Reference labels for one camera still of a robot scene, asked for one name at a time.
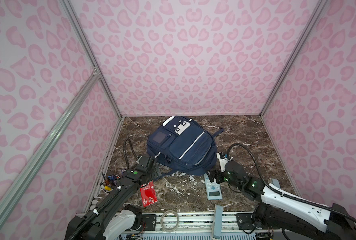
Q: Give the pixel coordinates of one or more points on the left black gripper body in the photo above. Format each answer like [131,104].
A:
[153,174]

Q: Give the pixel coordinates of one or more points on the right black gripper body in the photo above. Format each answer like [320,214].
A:
[221,177]

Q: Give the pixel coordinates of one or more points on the red booklet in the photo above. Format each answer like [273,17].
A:
[148,194]

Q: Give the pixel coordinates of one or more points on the navy blue student backpack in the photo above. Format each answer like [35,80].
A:
[183,145]

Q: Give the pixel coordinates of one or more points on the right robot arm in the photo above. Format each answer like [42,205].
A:
[278,209]

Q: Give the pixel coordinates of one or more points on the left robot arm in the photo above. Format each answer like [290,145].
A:
[109,219]

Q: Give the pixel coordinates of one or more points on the light green calculator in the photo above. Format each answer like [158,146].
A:
[213,190]

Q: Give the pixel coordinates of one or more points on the pink pen cup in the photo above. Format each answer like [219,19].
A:
[109,182]

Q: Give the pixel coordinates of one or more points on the teal pencil pouch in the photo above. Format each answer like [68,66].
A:
[274,182]

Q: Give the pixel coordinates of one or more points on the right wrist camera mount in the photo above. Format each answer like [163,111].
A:
[223,160]

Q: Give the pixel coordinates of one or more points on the grey-blue bar on rail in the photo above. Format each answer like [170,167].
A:
[217,223]

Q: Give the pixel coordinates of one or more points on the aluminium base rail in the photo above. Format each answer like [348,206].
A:
[198,226]

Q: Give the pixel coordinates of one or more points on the aluminium frame strut left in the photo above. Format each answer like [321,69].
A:
[27,175]

